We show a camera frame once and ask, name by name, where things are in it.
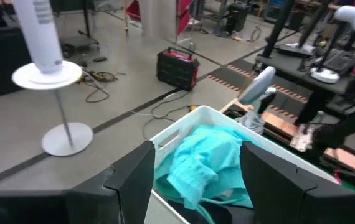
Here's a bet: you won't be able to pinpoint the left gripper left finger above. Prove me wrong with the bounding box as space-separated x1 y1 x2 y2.
0 140 156 224

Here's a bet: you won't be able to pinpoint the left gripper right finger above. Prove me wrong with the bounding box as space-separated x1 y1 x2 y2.
239 141 355 224

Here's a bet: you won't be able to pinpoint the turquoise garment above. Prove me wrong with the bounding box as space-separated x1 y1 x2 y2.
154 124 259 224

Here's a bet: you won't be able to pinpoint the green table mat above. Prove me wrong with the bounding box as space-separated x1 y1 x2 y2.
326 167 355 194

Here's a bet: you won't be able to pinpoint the white plastic laundry basket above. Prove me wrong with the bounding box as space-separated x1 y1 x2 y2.
144 105 340 224

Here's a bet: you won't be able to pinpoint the grey-headed desk lamp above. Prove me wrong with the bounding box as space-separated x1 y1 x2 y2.
238 66 278 124

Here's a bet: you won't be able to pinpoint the black side table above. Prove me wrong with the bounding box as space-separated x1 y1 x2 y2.
255 43 355 96

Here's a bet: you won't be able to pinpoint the white desk lamp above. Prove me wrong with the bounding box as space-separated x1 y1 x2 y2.
310 2 355 84

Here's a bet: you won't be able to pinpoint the red and black toolbox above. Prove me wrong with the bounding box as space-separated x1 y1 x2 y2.
156 46 201 92

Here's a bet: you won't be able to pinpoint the white cylinder with label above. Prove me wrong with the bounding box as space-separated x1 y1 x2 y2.
12 0 64 75

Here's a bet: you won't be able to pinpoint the black trash bin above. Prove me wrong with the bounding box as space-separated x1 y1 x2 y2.
225 2 250 32

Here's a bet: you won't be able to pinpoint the white round pedestal stand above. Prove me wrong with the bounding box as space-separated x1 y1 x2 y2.
11 60 94 157

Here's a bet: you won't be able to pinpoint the black floor cables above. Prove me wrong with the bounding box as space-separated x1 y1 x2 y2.
142 90 197 141

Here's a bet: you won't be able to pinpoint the black cable bundle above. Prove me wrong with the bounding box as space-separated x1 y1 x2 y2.
77 70 126 104

